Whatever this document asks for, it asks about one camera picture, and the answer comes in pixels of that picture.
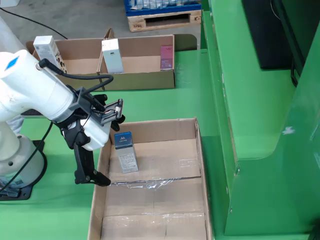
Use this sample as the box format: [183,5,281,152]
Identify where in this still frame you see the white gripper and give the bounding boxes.
[59,93,126,187]

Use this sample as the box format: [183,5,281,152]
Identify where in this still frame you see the blue rectangular product box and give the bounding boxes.
[114,131,140,174]

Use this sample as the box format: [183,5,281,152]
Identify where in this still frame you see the large shallow cardboard tray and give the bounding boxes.
[87,117,213,240]

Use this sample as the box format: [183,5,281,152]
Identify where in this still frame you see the cardboard box with flap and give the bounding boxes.
[96,28,176,91]

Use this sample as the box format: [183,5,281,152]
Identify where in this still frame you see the cardboard box with spotted carton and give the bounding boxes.
[25,38,105,92]

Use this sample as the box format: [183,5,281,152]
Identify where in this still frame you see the pink product box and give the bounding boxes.
[159,45,174,71]

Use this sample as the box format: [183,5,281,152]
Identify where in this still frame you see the smartphone in clear case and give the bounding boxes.
[20,108,43,117]

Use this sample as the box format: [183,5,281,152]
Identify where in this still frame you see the plain white tall carton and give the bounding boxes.
[101,38,125,74]

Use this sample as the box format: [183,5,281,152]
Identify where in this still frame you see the white carton with black spots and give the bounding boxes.
[32,35,68,75]

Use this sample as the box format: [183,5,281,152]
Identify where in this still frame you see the wooden pallet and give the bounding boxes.
[127,9,202,33]

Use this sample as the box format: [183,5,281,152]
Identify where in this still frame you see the clear plastic bagged goods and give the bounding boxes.
[129,0,201,10]

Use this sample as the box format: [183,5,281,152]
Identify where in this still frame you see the green metal cabinet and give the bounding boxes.
[199,0,320,240]

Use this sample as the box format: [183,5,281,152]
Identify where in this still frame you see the white floor container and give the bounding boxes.
[0,0,20,8]

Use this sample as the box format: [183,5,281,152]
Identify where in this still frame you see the black flat monitor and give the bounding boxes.
[241,0,295,70]

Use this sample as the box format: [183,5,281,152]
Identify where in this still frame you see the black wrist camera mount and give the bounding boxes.
[72,86,125,127]

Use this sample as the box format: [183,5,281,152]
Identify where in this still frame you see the black cable with angled plug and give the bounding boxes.
[37,58,115,112]

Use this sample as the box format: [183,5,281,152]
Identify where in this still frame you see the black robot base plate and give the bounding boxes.
[0,139,48,201]

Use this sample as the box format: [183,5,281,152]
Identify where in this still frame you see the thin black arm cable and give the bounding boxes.
[0,121,55,198]

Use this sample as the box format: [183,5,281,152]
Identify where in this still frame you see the blue wire mesh cage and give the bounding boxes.
[124,0,202,17]

